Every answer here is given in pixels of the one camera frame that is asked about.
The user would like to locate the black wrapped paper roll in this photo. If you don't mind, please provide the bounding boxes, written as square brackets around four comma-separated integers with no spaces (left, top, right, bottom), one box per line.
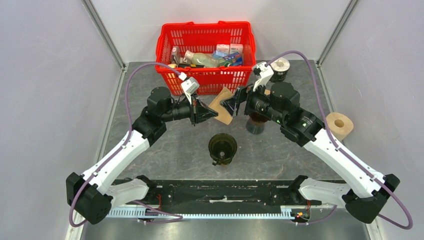
[270,57,290,83]

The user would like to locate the brown dripper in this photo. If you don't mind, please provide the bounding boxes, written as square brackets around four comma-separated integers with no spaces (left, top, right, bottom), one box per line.
[249,112,269,123]

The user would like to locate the slotted white cable duct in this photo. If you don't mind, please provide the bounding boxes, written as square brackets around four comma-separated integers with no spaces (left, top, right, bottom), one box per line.
[106,205,295,221]

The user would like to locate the white pink carton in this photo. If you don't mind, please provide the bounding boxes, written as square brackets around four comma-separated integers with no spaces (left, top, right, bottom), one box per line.
[216,43,230,55]
[229,43,244,55]

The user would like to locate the red plastic shopping basket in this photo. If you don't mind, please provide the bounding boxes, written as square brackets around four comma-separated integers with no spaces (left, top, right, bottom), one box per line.
[155,21,256,95]

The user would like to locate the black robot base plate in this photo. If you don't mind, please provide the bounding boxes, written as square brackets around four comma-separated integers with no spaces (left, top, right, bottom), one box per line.
[140,179,322,214]

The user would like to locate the clear plastic bottle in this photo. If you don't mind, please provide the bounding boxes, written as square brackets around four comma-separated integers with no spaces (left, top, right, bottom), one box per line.
[184,50,220,68]

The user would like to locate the blue green box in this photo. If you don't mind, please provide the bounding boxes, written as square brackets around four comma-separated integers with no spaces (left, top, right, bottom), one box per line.
[212,50,243,67]

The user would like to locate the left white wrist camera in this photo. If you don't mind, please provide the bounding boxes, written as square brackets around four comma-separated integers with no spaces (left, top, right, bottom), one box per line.
[178,72,200,105]

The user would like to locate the dark dripper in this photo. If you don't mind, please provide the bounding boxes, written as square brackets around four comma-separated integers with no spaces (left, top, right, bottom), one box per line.
[208,133,238,166]

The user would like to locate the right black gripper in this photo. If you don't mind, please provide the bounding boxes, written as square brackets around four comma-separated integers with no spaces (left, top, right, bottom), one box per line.
[219,77,286,125]

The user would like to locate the small grey pouch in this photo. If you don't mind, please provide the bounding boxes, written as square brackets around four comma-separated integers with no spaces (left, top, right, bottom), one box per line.
[170,45,180,65]

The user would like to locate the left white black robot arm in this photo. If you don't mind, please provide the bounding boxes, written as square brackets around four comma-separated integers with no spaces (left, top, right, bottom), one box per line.
[65,86,218,225]

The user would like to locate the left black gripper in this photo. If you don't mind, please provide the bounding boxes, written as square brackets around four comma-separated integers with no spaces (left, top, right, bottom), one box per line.
[161,91,218,127]

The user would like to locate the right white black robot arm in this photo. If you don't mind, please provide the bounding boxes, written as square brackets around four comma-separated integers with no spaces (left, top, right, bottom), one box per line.
[220,82,400,224]

